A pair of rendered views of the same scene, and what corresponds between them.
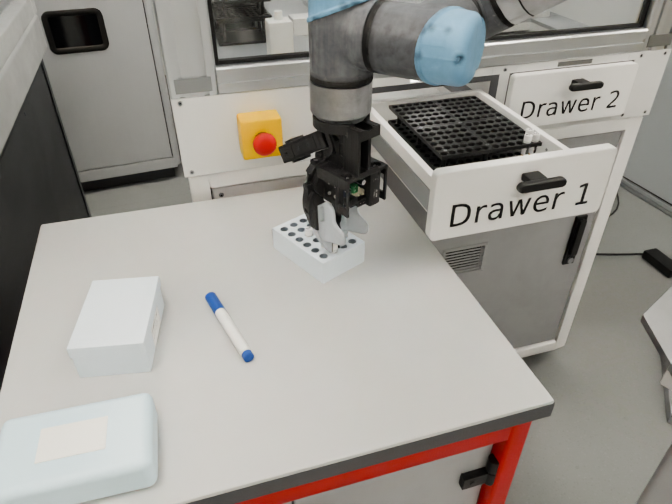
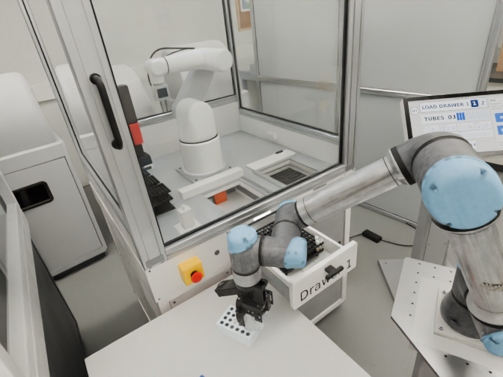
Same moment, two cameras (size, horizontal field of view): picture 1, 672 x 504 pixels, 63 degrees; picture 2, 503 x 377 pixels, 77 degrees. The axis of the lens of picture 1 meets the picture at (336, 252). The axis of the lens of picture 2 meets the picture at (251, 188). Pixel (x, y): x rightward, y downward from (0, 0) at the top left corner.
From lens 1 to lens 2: 0.38 m
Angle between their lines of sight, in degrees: 15
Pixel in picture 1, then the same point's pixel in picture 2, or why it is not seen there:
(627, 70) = not seen: hidden behind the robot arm
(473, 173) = (306, 277)
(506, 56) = (291, 195)
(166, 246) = (162, 350)
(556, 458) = (362, 363)
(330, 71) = (244, 270)
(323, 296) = (254, 355)
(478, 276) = not seen: hidden behind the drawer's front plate
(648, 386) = (388, 307)
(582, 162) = (346, 253)
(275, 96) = (194, 250)
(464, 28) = (302, 250)
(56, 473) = not seen: outside the picture
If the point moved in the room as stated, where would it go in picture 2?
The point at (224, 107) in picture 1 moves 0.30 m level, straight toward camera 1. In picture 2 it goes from (171, 264) to (206, 328)
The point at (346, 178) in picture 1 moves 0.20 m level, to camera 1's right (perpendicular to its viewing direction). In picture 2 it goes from (257, 306) to (323, 283)
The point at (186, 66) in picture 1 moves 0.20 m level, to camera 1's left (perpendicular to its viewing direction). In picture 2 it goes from (150, 254) to (83, 273)
